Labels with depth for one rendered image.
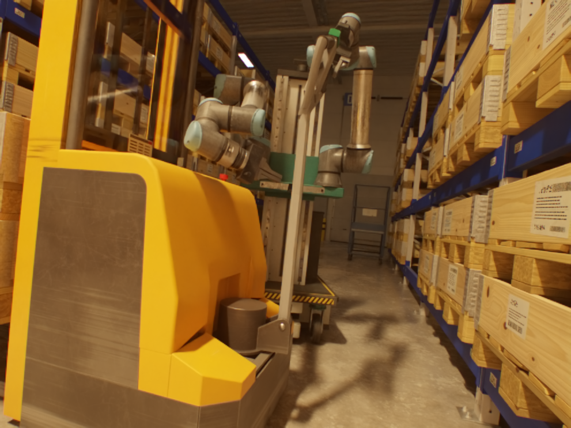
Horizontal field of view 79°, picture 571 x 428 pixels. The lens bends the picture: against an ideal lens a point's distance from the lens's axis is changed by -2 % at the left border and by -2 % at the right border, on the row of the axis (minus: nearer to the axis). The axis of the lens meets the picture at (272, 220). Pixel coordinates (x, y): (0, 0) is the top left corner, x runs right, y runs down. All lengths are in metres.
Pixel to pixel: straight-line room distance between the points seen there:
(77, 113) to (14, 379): 0.87
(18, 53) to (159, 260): 2.55
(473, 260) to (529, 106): 0.69
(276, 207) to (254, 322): 1.35
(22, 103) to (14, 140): 1.85
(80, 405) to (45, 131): 0.83
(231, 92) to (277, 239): 1.11
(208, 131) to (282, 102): 1.43
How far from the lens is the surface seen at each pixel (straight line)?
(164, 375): 1.02
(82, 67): 1.31
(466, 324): 1.89
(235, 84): 1.78
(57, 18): 1.44
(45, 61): 1.41
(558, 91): 1.28
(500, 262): 1.57
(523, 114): 1.63
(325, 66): 1.32
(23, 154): 1.43
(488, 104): 1.97
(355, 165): 2.28
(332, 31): 1.38
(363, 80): 2.27
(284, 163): 2.42
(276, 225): 2.47
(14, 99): 3.21
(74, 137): 1.26
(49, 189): 1.21
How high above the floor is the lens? 0.75
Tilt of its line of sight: level
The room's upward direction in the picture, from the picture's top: 6 degrees clockwise
